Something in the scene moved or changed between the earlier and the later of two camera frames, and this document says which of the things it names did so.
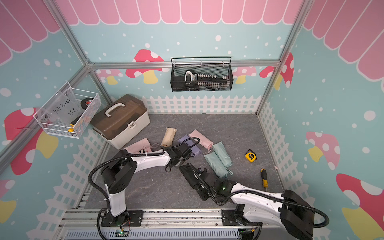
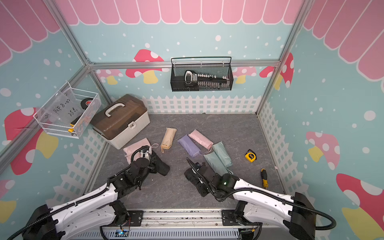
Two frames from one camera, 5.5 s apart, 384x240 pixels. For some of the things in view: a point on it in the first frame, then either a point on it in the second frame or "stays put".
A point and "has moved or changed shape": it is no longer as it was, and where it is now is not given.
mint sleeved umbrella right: [220, 151] stays put
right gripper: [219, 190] -> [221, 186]
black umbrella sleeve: [200, 181] has moved or changed shape
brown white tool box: [119, 122] stays put
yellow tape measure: [250, 156] stays put
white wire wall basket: [70, 113] stays put
